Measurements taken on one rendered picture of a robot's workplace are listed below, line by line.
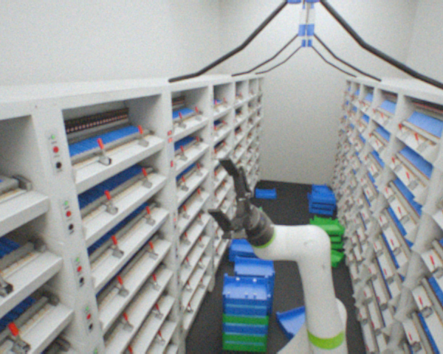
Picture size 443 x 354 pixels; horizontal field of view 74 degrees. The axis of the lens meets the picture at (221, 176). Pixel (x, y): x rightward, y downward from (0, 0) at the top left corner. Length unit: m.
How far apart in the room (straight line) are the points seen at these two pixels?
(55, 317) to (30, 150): 0.50
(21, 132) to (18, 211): 0.20
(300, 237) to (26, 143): 0.77
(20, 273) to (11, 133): 0.36
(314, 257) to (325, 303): 0.17
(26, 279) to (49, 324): 0.19
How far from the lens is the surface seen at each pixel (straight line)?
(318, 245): 0.87
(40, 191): 0.92
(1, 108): 0.81
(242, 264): 2.52
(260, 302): 2.05
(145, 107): 1.47
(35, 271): 0.96
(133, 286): 1.42
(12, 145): 0.93
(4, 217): 0.84
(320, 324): 1.05
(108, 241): 1.29
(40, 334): 1.06
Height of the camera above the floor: 1.82
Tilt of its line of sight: 20 degrees down
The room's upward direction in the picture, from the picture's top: straight up
